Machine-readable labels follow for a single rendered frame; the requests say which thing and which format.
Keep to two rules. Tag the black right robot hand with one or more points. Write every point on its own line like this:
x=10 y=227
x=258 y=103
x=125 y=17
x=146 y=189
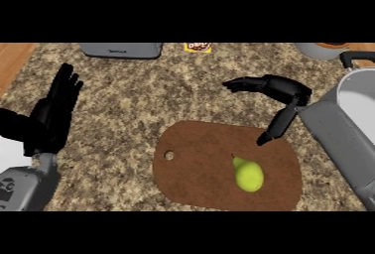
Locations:
x=284 y=89

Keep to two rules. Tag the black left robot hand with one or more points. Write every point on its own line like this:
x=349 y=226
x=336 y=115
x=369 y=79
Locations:
x=50 y=122

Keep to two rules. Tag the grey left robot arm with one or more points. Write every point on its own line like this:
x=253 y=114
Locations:
x=29 y=188

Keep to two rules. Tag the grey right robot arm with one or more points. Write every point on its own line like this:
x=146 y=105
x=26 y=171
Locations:
x=341 y=145

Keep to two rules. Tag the green pear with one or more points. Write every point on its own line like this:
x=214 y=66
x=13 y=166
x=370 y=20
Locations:
x=248 y=177

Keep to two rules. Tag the brown wooden cutting board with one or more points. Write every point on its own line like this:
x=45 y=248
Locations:
x=199 y=168

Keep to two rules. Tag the grey bowl with brown contents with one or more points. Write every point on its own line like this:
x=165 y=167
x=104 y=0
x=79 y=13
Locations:
x=317 y=53

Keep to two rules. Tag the yellow food packet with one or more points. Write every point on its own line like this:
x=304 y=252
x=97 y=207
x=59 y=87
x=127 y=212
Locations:
x=197 y=47

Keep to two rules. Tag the grey flat appliance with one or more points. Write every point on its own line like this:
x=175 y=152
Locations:
x=121 y=49

